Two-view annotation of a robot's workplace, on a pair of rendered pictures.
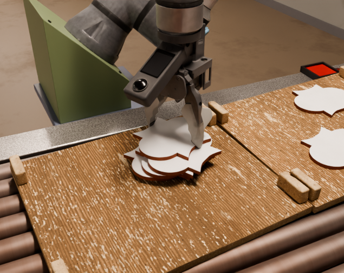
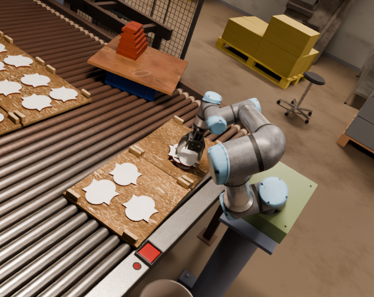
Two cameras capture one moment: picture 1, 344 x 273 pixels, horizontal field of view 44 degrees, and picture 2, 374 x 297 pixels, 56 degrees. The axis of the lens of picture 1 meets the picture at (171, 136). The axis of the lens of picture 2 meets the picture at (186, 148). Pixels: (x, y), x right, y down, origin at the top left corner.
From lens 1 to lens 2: 1.94 m
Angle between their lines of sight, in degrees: 99
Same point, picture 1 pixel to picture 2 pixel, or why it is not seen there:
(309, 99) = (147, 205)
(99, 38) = not seen: hidden behind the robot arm
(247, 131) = (165, 178)
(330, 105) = (135, 201)
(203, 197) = (163, 147)
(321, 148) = (132, 170)
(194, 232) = (159, 136)
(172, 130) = (189, 157)
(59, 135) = not seen: hidden behind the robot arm
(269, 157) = (151, 166)
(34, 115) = not seen: outside the picture
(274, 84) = (171, 232)
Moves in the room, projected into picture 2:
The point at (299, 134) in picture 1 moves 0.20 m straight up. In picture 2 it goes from (144, 181) to (156, 145)
